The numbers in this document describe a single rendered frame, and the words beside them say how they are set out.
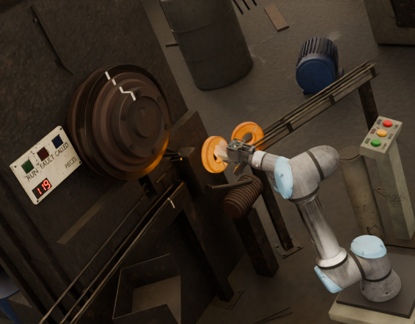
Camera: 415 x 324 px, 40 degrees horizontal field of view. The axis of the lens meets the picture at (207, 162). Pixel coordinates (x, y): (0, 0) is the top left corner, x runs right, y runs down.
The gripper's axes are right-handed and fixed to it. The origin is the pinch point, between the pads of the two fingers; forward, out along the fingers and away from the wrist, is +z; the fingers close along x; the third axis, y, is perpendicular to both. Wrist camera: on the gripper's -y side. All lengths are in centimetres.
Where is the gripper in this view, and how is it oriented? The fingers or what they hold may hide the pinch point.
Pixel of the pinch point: (214, 150)
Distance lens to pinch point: 247.2
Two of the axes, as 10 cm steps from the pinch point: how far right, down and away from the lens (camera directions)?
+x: -5.3, 5.8, -6.2
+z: -8.4, -2.6, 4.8
